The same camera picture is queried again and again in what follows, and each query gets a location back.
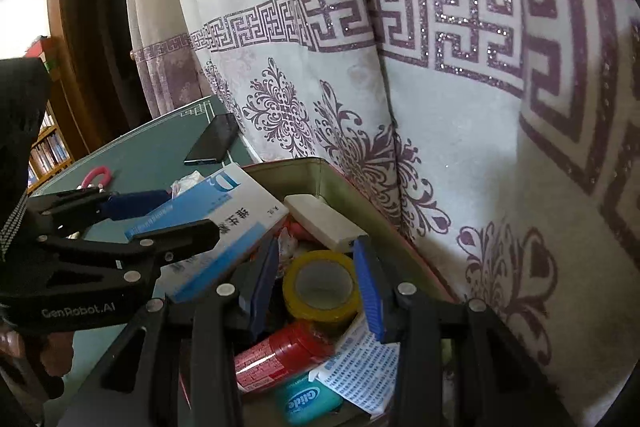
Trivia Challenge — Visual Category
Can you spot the red cylindrical container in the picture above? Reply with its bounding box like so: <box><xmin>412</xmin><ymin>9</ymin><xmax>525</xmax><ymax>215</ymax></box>
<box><xmin>233</xmin><ymin>320</ymin><xmax>335</xmax><ymax>394</ymax></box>

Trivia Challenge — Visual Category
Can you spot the black striped strap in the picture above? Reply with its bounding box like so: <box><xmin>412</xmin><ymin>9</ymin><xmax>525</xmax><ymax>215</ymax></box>
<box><xmin>0</xmin><ymin>57</ymin><xmax>54</xmax><ymax>264</ymax></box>

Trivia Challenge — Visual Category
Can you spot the wooden door frame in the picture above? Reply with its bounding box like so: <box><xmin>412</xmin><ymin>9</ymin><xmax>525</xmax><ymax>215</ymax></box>
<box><xmin>47</xmin><ymin>0</ymin><xmax>152</xmax><ymax>158</ymax></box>

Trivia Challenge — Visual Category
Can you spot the yellow tape roll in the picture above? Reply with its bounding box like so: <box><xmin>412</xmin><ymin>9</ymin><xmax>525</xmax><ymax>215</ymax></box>
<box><xmin>282</xmin><ymin>250</ymin><xmax>362</xmax><ymax>324</ymax></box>

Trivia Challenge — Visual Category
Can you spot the large white blue medicine box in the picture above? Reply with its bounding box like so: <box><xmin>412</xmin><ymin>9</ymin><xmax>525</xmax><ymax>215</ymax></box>
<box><xmin>124</xmin><ymin>163</ymin><xmax>290</xmax><ymax>306</ymax></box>

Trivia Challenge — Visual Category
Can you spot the white power adapter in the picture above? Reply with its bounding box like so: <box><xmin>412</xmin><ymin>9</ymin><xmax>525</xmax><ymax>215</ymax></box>
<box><xmin>283</xmin><ymin>194</ymin><xmax>369</xmax><ymax>253</ymax></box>

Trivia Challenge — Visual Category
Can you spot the black smartphone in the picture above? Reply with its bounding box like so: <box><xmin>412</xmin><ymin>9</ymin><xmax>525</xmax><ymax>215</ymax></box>
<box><xmin>183</xmin><ymin>112</ymin><xmax>240</xmax><ymax>166</ymax></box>

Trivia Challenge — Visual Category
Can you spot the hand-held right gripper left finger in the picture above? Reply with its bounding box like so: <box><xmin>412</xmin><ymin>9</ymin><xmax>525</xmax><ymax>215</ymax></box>
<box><xmin>57</xmin><ymin>234</ymin><xmax>281</xmax><ymax>427</ymax></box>

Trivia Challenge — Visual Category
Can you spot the white crumpled plastic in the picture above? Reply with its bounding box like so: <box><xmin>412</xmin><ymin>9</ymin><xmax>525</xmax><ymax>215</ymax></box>
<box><xmin>169</xmin><ymin>171</ymin><xmax>207</xmax><ymax>200</ymax></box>

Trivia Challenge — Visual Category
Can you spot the teal plastic case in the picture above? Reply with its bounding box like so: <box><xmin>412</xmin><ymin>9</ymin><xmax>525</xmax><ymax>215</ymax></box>
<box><xmin>272</xmin><ymin>376</ymin><xmax>344</xmax><ymax>426</ymax></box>

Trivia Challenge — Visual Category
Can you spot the pink tin container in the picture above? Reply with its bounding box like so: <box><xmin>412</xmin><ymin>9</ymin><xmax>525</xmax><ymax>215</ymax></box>
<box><xmin>239</xmin><ymin>157</ymin><xmax>457</xmax><ymax>427</ymax></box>

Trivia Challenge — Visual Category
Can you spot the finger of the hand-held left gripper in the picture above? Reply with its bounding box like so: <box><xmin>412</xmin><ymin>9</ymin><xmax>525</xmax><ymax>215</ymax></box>
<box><xmin>24</xmin><ymin>187</ymin><xmax>173</xmax><ymax>234</ymax></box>
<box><xmin>36</xmin><ymin>218</ymin><xmax>222</xmax><ymax>274</ymax></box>

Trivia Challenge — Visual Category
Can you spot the pink plastic loop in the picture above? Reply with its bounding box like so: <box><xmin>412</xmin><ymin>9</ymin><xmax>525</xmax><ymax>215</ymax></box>
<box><xmin>79</xmin><ymin>166</ymin><xmax>114</xmax><ymax>190</ymax></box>

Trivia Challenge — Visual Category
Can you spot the wooden bookshelf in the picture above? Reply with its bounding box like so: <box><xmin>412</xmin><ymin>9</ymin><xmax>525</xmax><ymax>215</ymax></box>
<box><xmin>27</xmin><ymin>101</ymin><xmax>77</xmax><ymax>194</ymax></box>

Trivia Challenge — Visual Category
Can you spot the white tissue packet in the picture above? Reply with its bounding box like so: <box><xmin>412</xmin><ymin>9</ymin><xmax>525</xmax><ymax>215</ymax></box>
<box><xmin>308</xmin><ymin>312</ymin><xmax>402</xmax><ymax>416</ymax></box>

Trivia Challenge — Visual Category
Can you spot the person's left hand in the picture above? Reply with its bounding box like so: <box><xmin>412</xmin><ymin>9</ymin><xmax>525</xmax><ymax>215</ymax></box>
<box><xmin>39</xmin><ymin>331</ymin><xmax>77</xmax><ymax>379</ymax></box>

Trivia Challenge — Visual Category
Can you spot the white purple patterned curtain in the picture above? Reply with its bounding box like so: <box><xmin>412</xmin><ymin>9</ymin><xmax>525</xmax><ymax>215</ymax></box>
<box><xmin>124</xmin><ymin>0</ymin><xmax>640</xmax><ymax>427</ymax></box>

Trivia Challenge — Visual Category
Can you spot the green table cover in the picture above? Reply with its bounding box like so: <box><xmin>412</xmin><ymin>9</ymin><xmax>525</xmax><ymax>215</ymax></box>
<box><xmin>27</xmin><ymin>94</ymin><xmax>257</xmax><ymax>427</ymax></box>

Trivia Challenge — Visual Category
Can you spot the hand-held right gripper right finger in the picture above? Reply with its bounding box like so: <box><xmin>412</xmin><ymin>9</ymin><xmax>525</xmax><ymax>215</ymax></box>
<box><xmin>352</xmin><ymin>235</ymin><xmax>577</xmax><ymax>427</ymax></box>

